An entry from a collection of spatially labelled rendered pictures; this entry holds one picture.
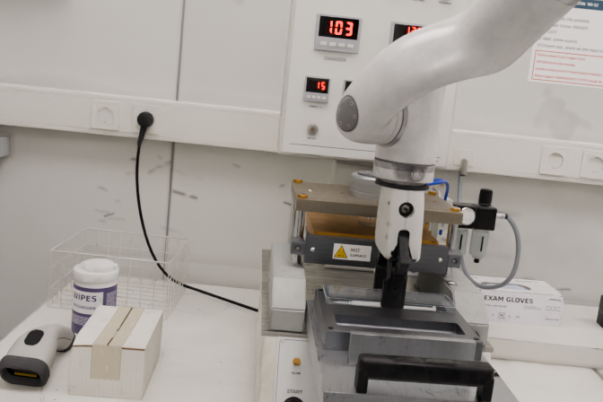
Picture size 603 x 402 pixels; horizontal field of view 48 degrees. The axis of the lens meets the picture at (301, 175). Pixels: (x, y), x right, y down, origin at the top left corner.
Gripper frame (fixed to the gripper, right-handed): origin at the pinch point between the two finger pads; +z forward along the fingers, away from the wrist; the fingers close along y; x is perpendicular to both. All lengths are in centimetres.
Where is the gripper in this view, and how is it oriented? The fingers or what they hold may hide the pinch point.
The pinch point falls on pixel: (388, 288)
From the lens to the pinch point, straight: 97.5
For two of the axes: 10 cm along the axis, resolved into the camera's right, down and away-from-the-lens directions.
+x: -9.9, -0.9, -0.7
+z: -1.0, 9.8, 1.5
